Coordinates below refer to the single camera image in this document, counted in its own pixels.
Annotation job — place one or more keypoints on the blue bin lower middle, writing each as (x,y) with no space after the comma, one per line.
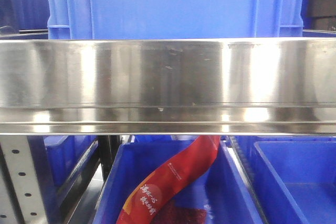
(219,196)

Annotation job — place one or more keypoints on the blue bin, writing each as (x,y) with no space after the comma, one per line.
(293,177)
(63,153)
(219,196)

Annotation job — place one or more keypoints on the blue bin lower left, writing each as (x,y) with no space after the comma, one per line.
(63,153)

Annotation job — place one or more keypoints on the blue bin lower right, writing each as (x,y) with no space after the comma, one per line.
(293,177)

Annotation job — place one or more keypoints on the red printed bag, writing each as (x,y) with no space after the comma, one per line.
(159,187)

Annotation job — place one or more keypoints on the large blue crate on shelf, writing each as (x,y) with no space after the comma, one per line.
(174,19)

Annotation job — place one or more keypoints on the dark blue crate upper left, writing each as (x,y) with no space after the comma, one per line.
(23,15)

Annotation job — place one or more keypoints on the perforated metal shelf upright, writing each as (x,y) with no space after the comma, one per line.
(22,171)

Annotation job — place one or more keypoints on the stainless steel shelf rail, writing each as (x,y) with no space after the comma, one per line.
(257,86)

